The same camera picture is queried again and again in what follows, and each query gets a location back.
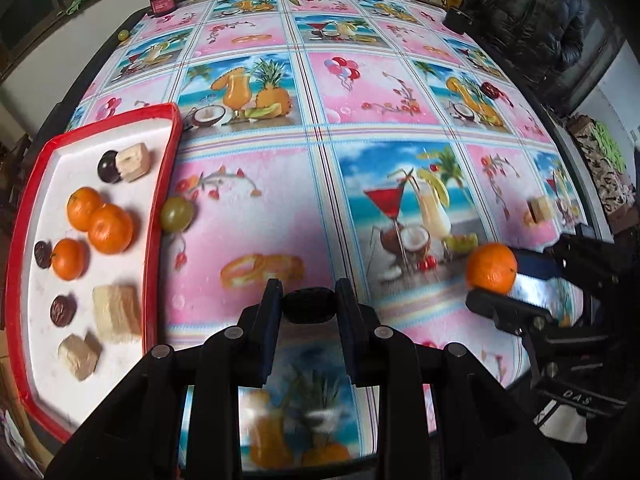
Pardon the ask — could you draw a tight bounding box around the orange tangerine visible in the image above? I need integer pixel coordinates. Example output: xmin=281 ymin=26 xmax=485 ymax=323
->
xmin=66 ymin=186 xmax=103 ymax=232
xmin=51 ymin=238 xmax=86 ymax=281
xmin=465 ymin=243 xmax=518 ymax=295
xmin=87 ymin=204 xmax=134 ymax=255

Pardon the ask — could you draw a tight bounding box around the beige sugarcane chunk front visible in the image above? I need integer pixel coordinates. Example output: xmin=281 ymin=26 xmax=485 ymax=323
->
xmin=92 ymin=285 xmax=142 ymax=344

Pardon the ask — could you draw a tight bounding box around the red rimmed white tray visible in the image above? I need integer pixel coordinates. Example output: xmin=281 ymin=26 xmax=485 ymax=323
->
xmin=4 ymin=103 xmax=182 ymax=442

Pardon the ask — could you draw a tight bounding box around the beige sugarcane chunk small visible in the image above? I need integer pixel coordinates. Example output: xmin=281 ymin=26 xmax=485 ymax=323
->
xmin=58 ymin=332 xmax=102 ymax=382

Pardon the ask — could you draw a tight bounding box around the dark date far right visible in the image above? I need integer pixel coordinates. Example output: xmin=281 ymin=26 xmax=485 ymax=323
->
xmin=480 ymin=81 xmax=502 ymax=100

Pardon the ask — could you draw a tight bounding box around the colourful fruit print tablecloth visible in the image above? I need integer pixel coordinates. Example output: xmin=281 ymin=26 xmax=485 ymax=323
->
xmin=63 ymin=0 xmax=591 ymax=470

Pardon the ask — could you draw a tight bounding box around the dark date near tray corner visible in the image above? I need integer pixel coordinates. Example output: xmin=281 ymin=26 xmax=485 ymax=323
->
xmin=50 ymin=295 xmax=76 ymax=327

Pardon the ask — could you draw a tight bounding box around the beige sugarcane chunk in tray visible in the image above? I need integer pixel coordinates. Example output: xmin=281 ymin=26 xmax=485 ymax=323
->
xmin=115 ymin=143 xmax=151 ymax=182

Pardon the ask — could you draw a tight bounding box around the dark plum in tray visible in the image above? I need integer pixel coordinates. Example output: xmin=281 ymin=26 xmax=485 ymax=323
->
xmin=96 ymin=150 xmax=122 ymax=184

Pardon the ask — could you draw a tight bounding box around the dark red date in tray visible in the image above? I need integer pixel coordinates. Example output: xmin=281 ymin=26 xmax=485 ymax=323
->
xmin=34 ymin=240 xmax=52 ymax=269

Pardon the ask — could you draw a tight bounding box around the person in black jacket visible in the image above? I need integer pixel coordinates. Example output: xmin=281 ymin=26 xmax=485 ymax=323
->
xmin=462 ymin=0 xmax=587 ymax=87

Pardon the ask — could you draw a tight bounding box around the black small pot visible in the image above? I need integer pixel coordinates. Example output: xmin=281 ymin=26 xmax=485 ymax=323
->
xmin=442 ymin=8 xmax=473 ymax=35

